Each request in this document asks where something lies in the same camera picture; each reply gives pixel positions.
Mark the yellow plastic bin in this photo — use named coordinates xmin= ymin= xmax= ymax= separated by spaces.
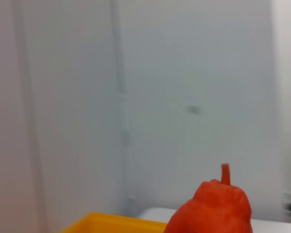
xmin=60 ymin=212 xmax=169 ymax=233

